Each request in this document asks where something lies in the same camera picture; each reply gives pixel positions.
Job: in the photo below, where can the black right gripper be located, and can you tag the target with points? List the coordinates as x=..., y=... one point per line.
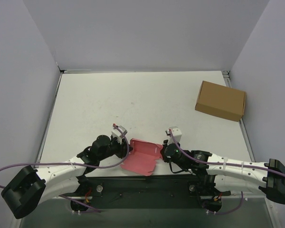
x=163, y=151

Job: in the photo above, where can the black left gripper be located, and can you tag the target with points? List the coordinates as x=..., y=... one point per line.
x=124, y=147

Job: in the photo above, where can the pink paper box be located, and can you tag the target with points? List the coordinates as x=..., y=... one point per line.
x=143, y=158

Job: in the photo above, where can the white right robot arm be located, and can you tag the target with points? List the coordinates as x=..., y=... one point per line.
x=217, y=174

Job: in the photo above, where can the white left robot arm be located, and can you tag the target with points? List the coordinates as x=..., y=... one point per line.
x=31, y=187

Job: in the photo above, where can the brown cardboard box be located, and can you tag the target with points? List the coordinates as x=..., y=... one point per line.
x=221, y=101

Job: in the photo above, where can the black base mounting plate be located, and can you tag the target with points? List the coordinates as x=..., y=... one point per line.
x=177, y=191

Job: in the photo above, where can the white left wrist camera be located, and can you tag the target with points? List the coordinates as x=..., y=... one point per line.
x=118, y=133

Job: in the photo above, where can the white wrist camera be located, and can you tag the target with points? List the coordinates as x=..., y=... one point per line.
x=176, y=132
x=118, y=133

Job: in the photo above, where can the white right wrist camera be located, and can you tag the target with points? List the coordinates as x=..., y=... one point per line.
x=176, y=132

